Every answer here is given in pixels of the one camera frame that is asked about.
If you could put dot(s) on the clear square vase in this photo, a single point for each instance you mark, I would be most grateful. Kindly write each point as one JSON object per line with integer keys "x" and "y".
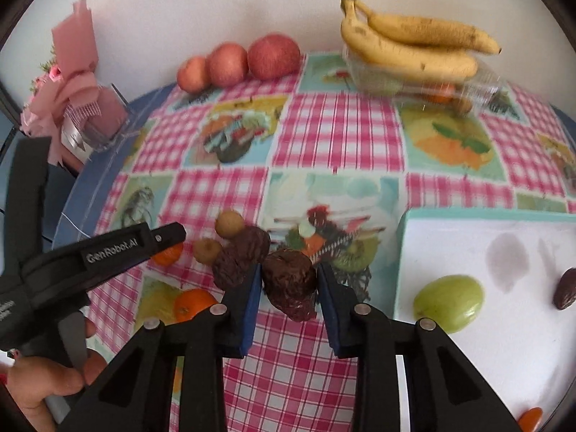
{"x": 105, "y": 117}

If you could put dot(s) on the dark red apple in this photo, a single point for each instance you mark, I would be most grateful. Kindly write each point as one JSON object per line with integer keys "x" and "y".
{"x": 273, "y": 56}

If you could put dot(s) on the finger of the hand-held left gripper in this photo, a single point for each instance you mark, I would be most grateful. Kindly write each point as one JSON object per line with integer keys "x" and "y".
{"x": 135, "y": 245}
{"x": 27, "y": 180}

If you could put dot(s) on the person's left hand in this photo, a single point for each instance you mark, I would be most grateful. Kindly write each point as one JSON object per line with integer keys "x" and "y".
{"x": 45, "y": 382}

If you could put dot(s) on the brown longan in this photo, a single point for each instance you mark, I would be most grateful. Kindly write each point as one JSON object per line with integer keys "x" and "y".
{"x": 207, "y": 249}
{"x": 229, "y": 224}

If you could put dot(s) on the small tangerine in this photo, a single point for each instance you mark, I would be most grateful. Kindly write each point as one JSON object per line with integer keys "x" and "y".
{"x": 168, "y": 254}

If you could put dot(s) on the pink flower bouquet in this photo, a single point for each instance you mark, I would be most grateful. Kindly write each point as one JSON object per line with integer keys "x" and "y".
{"x": 74, "y": 81}

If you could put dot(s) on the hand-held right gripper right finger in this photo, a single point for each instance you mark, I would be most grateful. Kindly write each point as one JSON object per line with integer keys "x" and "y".
{"x": 333, "y": 310}

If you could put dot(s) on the yellow banana bunch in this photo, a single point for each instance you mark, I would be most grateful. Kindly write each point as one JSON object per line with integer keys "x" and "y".
{"x": 414, "y": 45}

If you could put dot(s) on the pale orange apple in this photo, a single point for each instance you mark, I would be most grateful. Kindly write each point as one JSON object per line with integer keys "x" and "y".
{"x": 192, "y": 74}

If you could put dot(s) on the oval green fruit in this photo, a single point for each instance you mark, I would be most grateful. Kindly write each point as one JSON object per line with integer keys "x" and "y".
{"x": 450, "y": 299}

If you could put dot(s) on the orange in plastic container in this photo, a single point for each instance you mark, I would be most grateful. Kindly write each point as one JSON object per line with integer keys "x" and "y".
{"x": 438, "y": 94}

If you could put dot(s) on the dark red date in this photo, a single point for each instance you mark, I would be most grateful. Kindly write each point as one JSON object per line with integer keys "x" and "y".
{"x": 567, "y": 289}
{"x": 240, "y": 256}
{"x": 290, "y": 285}

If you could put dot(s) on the pink checked tablecloth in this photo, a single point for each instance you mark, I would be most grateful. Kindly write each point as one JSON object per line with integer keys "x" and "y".
{"x": 337, "y": 144}

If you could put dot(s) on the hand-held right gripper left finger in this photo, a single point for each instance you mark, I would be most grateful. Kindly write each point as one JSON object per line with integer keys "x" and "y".
{"x": 249, "y": 310}

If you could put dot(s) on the clear plastic container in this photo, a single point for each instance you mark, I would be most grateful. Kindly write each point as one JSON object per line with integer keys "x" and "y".
{"x": 382, "y": 83}

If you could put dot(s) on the teal and white tray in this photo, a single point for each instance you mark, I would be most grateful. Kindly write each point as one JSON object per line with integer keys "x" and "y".
{"x": 495, "y": 360}

